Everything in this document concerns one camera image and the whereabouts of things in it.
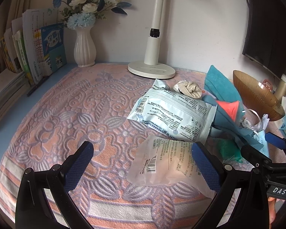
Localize black pen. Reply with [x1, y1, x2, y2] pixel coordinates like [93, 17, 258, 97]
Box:
[26, 76, 49, 97]

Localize person hand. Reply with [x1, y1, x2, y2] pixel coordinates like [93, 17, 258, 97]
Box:
[268, 197, 276, 228]

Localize coral pink pouch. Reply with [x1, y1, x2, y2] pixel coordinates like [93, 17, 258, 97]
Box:
[216, 100, 240, 122]

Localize black monitor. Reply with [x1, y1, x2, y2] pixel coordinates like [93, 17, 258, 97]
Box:
[242, 0, 286, 77]

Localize blue white artificial flowers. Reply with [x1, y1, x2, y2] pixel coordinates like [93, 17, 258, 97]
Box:
[52, 0, 132, 30]

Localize white ribbed vase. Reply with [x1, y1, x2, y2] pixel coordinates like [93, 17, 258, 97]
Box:
[74, 26, 96, 68]

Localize translucent plastic bag pack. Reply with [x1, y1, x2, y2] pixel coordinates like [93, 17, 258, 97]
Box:
[126, 135, 215, 198]

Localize brown ribbed glass bowl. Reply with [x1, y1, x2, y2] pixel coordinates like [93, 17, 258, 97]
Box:
[233, 70, 285, 121]

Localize blue cover workbook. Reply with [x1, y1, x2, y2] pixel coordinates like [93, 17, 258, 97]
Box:
[40, 23, 67, 76]

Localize green spine book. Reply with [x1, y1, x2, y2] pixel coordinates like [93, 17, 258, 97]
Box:
[12, 30, 34, 85]

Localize beige socks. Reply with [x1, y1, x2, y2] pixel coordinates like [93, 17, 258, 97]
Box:
[173, 80, 202, 99]

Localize teal cloth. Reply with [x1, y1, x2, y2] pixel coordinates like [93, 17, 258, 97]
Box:
[204, 65, 242, 102]

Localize pink patterned towel mat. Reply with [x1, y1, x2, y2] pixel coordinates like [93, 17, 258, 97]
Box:
[0, 64, 210, 228]

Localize light blue cleaning cloth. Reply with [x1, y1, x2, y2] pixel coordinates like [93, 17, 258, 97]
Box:
[202, 95, 270, 158]

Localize white desk lamp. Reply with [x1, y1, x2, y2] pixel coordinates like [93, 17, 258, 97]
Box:
[128, 0, 176, 79]

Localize stacked books pile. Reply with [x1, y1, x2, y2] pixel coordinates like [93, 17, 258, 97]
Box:
[0, 69, 30, 121]

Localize green mesh scrunchie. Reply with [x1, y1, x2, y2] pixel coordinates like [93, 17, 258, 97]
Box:
[214, 138, 242, 163]

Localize white colourful spine book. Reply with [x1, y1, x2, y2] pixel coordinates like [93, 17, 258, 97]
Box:
[22, 8, 58, 84]

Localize gold cylinder bottle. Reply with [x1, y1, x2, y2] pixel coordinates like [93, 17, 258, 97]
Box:
[274, 74, 286, 102]

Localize light blue wipes pack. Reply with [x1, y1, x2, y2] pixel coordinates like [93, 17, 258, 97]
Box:
[127, 79, 217, 144]

